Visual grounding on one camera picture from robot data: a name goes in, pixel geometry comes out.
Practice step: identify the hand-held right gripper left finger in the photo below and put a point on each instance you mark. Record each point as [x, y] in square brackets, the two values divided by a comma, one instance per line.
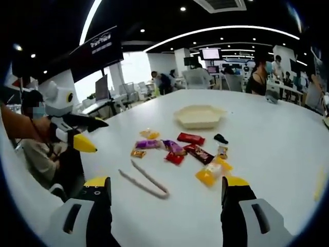
[77, 218]

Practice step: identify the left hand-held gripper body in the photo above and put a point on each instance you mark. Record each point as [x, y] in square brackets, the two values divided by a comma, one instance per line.
[57, 101]

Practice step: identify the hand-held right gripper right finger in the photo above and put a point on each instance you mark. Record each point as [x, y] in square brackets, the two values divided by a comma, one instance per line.
[246, 221]

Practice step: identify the pale pink food tongs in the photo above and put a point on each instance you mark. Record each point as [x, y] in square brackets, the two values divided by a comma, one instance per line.
[146, 181]

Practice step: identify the beige hexagonal container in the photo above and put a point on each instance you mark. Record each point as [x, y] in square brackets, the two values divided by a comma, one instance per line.
[198, 118]

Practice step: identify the small orange food packet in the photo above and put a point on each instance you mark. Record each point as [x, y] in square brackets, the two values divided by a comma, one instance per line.
[138, 153]

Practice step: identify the large yellow food packet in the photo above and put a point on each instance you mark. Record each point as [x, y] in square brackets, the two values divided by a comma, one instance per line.
[212, 171]

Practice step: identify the small yellow food packet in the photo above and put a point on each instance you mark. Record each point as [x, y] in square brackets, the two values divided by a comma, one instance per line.
[150, 134]

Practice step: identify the dark brown food bar packet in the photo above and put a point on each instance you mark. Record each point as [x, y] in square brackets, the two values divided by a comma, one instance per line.
[199, 154]

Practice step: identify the purple and orange food packet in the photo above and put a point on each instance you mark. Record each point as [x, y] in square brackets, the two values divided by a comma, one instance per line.
[174, 147]

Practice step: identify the small red food packet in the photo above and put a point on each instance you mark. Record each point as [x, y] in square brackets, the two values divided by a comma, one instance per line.
[174, 158]

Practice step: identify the red food bar packet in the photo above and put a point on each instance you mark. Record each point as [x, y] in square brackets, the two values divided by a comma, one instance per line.
[190, 138]

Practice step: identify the dark desk monitor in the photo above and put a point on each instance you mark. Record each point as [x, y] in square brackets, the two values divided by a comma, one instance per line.
[101, 88]

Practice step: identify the black hanging banner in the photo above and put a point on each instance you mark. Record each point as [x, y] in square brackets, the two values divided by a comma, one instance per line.
[96, 55]

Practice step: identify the small orange and white packet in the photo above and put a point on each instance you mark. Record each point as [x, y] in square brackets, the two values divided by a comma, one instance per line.
[223, 152]

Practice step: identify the curved ceiling light strip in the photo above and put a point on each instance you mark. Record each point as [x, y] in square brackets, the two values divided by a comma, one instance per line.
[223, 27]
[88, 23]

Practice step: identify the small black object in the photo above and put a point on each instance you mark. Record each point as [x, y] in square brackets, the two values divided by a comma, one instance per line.
[220, 138]

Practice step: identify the grey object on table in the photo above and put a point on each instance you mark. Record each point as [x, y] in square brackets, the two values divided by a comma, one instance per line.
[272, 96]

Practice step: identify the grey office chair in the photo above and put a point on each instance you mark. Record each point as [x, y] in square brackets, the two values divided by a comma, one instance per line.
[234, 83]

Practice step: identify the hanging display screen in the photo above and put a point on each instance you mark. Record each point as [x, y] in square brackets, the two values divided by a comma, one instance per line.
[210, 53]

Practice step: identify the ceiling air vent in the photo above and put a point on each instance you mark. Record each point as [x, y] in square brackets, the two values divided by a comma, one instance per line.
[219, 5]

